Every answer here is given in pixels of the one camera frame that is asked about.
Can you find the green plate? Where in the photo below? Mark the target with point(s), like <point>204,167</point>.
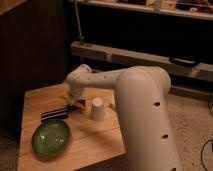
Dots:
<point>50,138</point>

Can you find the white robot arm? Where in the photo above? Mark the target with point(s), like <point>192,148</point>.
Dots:
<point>139,94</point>

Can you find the wooden table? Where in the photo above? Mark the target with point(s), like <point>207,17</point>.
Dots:
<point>91,142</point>

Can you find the metal pole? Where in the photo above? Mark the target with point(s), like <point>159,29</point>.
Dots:
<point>81,37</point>

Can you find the grey metal rail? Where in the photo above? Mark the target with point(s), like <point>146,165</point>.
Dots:
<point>120,56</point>

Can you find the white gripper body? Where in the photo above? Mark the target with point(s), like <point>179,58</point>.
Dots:
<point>75,92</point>

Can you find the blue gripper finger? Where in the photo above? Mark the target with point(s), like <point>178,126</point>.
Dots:
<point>79,104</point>

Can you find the cluttered shelf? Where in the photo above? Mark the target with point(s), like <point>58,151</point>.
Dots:
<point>156,6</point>

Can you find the white paper cup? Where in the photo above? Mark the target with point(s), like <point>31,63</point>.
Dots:
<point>97,110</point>

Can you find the black white striped cloth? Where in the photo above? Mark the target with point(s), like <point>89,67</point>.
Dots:
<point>55,114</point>

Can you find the black handle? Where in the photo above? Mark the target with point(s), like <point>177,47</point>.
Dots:
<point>184,63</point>

